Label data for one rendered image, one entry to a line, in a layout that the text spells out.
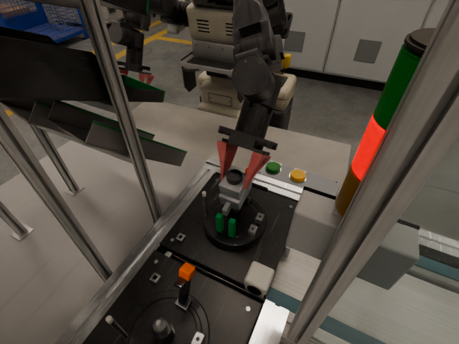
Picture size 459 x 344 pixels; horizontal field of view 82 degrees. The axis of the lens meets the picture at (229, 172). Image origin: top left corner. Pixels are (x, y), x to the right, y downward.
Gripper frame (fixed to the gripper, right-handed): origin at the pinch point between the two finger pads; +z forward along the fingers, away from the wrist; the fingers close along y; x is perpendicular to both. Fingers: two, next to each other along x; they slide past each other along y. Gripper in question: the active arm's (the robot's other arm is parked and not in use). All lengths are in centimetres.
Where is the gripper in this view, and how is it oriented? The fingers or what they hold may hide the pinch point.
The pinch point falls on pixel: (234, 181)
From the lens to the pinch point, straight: 50.6
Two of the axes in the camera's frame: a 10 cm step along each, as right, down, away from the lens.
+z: -3.0, 9.5, 1.4
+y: 8.9, 3.3, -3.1
